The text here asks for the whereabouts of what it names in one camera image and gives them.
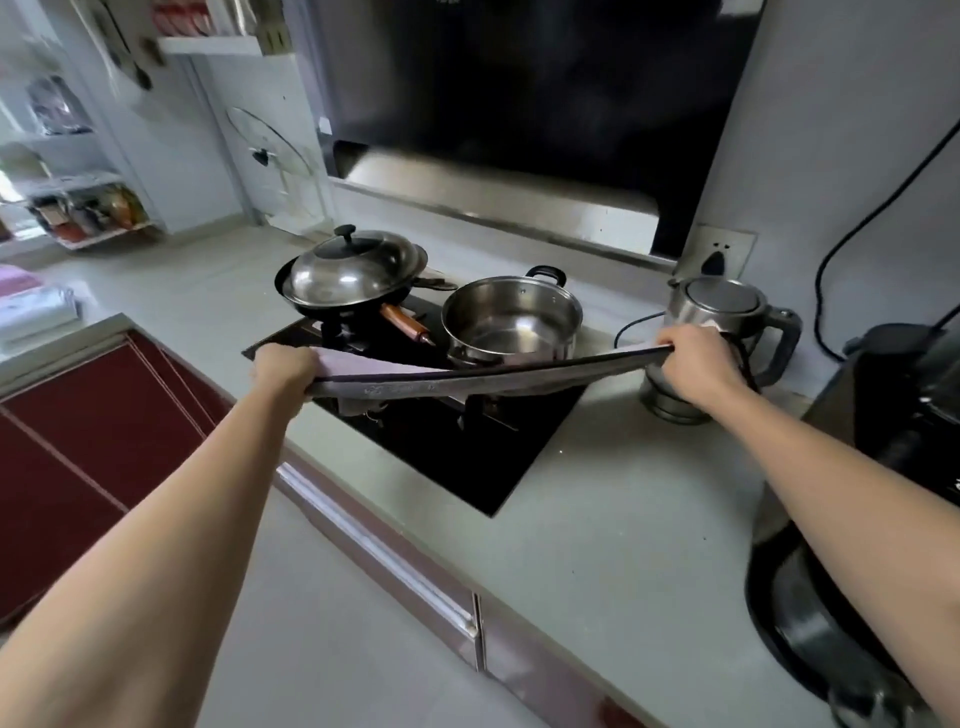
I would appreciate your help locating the person's right forearm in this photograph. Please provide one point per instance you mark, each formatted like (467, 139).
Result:
(862, 540)

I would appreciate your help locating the white tiered shelf rack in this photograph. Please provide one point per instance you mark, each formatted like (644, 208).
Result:
(75, 180)

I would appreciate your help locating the silver foil bag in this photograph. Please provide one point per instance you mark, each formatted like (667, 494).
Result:
(56, 105)

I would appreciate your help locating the black glass stove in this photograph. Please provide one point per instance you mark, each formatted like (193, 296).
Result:
(465, 457)

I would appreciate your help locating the dark red kitchen cabinet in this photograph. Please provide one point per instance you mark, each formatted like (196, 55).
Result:
(75, 450)

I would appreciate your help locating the person's left forearm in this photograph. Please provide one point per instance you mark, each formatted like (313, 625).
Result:
(150, 585)

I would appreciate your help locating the steel range hood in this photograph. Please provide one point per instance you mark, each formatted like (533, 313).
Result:
(525, 75)

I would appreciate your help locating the white wall shelf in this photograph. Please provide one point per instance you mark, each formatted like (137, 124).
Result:
(210, 45)

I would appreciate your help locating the white wall socket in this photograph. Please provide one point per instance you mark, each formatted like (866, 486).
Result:
(739, 247)

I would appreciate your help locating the grey microfibre cloth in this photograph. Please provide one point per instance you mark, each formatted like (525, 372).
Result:
(450, 382)

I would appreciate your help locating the black cooking pot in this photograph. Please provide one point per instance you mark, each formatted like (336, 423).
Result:
(352, 306)

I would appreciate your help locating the black and pink blender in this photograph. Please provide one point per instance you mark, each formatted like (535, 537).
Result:
(900, 405)

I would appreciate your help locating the pink muslin cloth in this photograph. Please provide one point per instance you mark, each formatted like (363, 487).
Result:
(15, 281)

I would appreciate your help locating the person's right hand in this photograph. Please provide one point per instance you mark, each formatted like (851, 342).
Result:
(705, 367)

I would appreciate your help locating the stainless steel stockpot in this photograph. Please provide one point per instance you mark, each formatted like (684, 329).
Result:
(517, 315)

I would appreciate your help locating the black plug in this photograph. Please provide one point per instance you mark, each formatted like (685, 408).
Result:
(716, 264)

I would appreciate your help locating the person's left hand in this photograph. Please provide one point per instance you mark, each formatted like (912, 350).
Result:
(289, 371)

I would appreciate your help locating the steel domed wok lid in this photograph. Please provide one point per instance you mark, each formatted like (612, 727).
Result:
(352, 270)

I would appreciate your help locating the red and green snack packet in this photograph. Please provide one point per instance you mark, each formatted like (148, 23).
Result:
(124, 208)

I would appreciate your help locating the glass electric kettle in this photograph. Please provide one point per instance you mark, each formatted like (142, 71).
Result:
(720, 300)

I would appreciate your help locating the red-lidded clear jar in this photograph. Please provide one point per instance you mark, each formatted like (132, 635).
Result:
(185, 19)
(165, 19)
(205, 19)

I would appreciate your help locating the white banana print cloth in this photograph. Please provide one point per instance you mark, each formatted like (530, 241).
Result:
(37, 315)

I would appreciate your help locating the glass pot lid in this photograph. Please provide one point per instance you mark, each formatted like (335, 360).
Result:
(259, 135)

